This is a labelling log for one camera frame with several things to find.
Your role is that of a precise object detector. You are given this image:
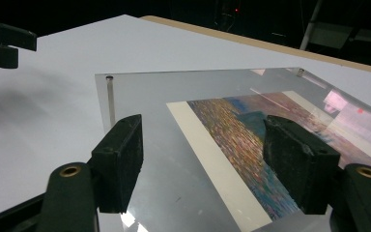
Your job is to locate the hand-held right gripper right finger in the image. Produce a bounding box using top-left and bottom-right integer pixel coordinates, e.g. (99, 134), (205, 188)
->
(263, 114), (341, 216)

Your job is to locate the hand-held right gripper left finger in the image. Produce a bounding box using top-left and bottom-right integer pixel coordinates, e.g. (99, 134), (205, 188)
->
(88, 113), (144, 215)

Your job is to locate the colourful painting print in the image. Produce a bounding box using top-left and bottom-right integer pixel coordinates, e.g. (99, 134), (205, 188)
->
(166, 90), (371, 232)

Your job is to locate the clear acrylic photo frame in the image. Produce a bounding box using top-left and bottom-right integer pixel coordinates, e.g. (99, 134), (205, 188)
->
(95, 67), (371, 232)

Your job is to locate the grey metal stand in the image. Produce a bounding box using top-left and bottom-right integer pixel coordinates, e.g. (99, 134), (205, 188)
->
(299, 0), (324, 51)

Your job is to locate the dark device with red light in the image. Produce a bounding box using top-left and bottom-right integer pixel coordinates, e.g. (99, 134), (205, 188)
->
(214, 0), (243, 32)

